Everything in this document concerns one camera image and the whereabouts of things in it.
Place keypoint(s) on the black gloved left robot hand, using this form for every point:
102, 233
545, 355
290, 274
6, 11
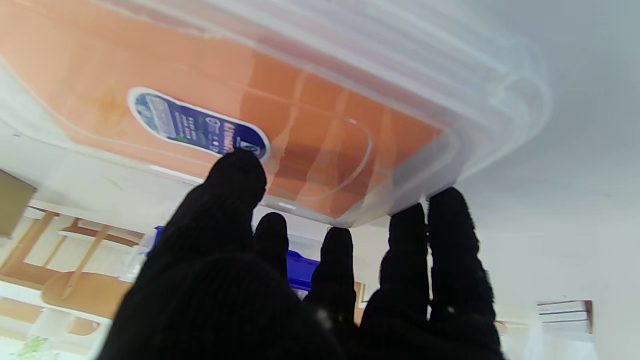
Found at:
225, 310

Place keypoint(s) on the clear lid with orange label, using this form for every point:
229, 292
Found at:
325, 125

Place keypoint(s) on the printed room backdrop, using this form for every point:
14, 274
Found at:
75, 295

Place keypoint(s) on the brown kraft paper container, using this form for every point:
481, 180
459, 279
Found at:
15, 205

